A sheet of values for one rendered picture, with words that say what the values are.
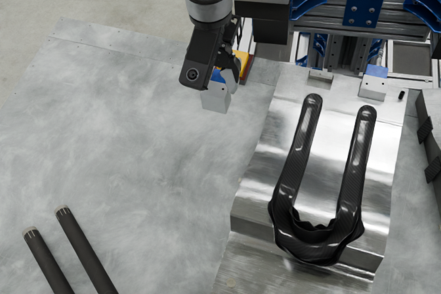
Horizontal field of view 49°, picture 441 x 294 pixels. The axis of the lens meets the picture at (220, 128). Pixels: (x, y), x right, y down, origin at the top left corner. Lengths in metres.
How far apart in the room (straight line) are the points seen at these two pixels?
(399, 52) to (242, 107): 1.04
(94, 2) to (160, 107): 1.54
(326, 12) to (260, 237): 0.68
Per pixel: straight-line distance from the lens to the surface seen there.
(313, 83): 1.07
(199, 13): 0.77
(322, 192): 0.88
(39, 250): 1.01
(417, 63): 2.01
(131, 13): 2.49
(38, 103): 1.23
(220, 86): 0.95
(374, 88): 1.01
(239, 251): 0.90
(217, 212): 0.99
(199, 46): 0.81
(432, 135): 1.05
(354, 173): 0.95
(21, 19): 2.68
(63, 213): 1.03
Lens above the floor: 1.72
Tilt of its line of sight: 59 degrees down
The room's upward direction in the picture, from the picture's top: 9 degrees counter-clockwise
